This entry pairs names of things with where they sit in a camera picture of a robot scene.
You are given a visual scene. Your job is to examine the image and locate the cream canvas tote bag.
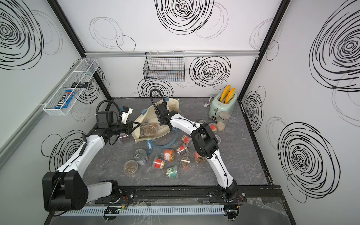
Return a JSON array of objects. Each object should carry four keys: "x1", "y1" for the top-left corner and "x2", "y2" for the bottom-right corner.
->
[{"x1": 131, "y1": 105, "x2": 177, "y2": 154}]

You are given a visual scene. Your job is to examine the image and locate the clear purple seed jar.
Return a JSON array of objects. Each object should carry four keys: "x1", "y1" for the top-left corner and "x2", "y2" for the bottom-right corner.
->
[{"x1": 119, "y1": 134, "x2": 130, "y2": 143}]

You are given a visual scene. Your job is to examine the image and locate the red yellow label jar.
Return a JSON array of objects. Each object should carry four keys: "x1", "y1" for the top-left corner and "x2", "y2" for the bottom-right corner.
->
[{"x1": 181, "y1": 135, "x2": 192, "y2": 146}]

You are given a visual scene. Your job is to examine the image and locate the clear brown seed jar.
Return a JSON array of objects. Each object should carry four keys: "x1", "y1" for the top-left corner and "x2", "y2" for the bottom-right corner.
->
[{"x1": 123, "y1": 160, "x2": 139, "y2": 175}]

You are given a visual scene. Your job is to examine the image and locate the red label seed jar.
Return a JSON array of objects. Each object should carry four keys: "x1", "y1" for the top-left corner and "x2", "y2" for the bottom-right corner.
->
[{"x1": 152, "y1": 157, "x2": 166, "y2": 169}]

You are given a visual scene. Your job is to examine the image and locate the orange barcode label jar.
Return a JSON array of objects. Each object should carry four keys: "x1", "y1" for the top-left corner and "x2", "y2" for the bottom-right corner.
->
[{"x1": 161, "y1": 149, "x2": 175, "y2": 162}]

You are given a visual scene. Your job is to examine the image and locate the red floral label jar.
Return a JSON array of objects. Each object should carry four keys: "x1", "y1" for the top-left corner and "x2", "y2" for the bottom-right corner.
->
[{"x1": 176, "y1": 144, "x2": 189, "y2": 156}]

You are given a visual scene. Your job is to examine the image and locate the teal green label jar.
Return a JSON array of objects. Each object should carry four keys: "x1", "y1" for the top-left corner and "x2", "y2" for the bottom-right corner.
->
[{"x1": 165, "y1": 166, "x2": 179, "y2": 178}]

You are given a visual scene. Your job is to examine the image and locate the orange label seed jar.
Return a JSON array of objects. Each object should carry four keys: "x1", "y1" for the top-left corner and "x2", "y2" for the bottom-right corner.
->
[{"x1": 195, "y1": 152, "x2": 206, "y2": 164}]

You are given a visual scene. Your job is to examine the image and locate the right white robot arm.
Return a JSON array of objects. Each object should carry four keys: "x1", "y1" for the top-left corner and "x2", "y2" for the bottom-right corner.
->
[{"x1": 153, "y1": 102, "x2": 238, "y2": 202}]

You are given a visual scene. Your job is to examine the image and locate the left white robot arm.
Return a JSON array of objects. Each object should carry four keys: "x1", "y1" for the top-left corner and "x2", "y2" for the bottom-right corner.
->
[{"x1": 42, "y1": 107, "x2": 135, "y2": 212}]

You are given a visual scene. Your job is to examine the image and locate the blue candy bag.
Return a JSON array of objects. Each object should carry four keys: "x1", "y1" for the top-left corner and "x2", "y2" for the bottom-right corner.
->
[{"x1": 55, "y1": 90, "x2": 76, "y2": 109}]

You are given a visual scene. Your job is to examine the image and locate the clear empty-looking jar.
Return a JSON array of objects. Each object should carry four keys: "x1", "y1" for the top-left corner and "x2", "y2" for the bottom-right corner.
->
[{"x1": 139, "y1": 127, "x2": 147, "y2": 138}]

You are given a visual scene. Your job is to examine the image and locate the black small device on shelf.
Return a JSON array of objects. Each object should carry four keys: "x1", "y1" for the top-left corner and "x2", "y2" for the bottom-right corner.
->
[{"x1": 71, "y1": 82, "x2": 89, "y2": 89}]

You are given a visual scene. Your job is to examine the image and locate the clear plastic cup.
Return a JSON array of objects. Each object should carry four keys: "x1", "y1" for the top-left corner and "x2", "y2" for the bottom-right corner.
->
[{"x1": 216, "y1": 111, "x2": 230, "y2": 132}]

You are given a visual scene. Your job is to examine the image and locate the mint green toaster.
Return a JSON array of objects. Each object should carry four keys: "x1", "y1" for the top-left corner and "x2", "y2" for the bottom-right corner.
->
[{"x1": 208, "y1": 93, "x2": 237, "y2": 121}]

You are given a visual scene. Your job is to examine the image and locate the yellow toast slice left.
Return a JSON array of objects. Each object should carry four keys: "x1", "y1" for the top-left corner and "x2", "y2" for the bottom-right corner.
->
[{"x1": 220, "y1": 85, "x2": 231, "y2": 103}]

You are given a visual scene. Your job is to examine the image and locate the yellow toast slice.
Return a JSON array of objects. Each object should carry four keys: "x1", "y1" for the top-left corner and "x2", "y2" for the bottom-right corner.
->
[
  {"x1": 224, "y1": 88, "x2": 236, "y2": 104},
  {"x1": 220, "y1": 85, "x2": 231, "y2": 103}
]

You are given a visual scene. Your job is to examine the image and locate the yellow toast slice right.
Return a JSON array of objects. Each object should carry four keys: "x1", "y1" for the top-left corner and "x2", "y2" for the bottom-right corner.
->
[{"x1": 224, "y1": 88, "x2": 236, "y2": 104}]

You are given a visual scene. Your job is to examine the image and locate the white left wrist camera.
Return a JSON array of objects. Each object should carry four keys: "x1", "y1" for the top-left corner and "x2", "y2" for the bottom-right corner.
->
[{"x1": 121, "y1": 106, "x2": 133, "y2": 124}]

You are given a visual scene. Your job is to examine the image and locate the black wire wall basket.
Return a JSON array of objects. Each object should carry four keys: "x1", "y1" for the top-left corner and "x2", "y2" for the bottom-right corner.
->
[{"x1": 142, "y1": 51, "x2": 185, "y2": 82}]

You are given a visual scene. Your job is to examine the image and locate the white wire wall shelf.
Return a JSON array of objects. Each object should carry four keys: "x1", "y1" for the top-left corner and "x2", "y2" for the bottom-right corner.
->
[{"x1": 43, "y1": 58, "x2": 99, "y2": 116}]

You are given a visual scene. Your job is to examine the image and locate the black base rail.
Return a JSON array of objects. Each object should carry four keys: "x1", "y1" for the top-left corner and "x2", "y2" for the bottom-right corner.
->
[{"x1": 119, "y1": 185, "x2": 283, "y2": 203}]

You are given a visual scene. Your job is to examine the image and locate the white slotted cable duct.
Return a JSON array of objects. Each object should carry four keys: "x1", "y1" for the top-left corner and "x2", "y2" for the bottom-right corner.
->
[{"x1": 63, "y1": 205, "x2": 226, "y2": 217}]

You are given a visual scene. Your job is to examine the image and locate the black aluminium frame post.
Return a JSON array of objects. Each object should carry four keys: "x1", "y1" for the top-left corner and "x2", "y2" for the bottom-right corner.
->
[{"x1": 47, "y1": 0, "x2": 113, "y2": 100}]

